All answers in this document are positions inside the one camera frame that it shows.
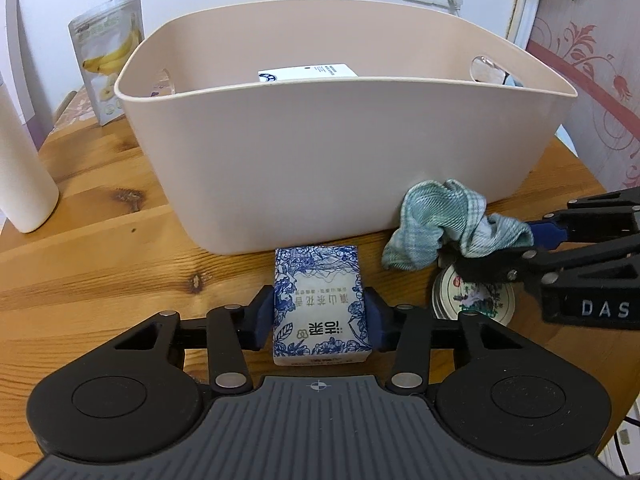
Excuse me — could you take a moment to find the white and purple leaning board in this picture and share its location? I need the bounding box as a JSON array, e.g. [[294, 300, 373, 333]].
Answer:
[[0, 0, 37, 128]]

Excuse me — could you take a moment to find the banana chip pouch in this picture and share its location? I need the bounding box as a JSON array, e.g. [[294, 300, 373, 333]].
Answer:
[[68, 0, 146, 127]]

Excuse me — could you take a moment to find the round metal tin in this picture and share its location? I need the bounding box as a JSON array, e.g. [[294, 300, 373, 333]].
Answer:
[[431, 260, 516, 322]]

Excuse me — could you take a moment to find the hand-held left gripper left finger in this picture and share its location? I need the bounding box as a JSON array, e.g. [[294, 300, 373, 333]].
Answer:
[[112, 285, 276, 395]]

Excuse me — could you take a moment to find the white box with blue logo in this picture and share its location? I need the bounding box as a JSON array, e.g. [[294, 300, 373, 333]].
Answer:
[[257, 63, 360, 83]]

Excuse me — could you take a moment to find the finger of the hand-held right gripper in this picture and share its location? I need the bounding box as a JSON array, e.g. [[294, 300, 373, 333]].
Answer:
[[529, 189, 640, 251], [456, 232, 640, 287]]

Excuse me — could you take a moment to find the green plaid cloth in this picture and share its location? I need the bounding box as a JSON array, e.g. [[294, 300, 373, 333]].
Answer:
[[381, 178, 534, 272]]

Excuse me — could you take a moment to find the blue floral print box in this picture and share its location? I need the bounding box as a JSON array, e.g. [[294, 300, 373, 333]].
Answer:
[[273, 245, 374, 367]]

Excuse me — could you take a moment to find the white thermos bottle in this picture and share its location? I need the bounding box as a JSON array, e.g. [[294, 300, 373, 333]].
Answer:
[[0, 75, 60, 233]]

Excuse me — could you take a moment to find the light blue blanket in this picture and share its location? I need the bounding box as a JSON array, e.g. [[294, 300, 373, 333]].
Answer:
[[554, 122, 582, 158]]

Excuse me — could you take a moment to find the floral patterned stool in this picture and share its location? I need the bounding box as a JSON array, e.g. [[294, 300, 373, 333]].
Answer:
[[50, 85, 103, 133]]

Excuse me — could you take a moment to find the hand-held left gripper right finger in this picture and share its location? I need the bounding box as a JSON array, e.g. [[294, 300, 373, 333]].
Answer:
[[365, 286, 527, 395]]

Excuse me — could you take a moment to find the floral pattern headboard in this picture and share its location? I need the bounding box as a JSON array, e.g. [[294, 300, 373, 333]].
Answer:
[[507, 0, 640, 196]]

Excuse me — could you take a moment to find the beige plastic storage bin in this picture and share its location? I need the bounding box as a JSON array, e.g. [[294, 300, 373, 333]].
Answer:
[[114, 0, 578, 256]]

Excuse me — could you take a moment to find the black cable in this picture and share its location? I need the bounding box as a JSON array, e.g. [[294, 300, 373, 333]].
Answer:
[[615, 410, 640, 476]]

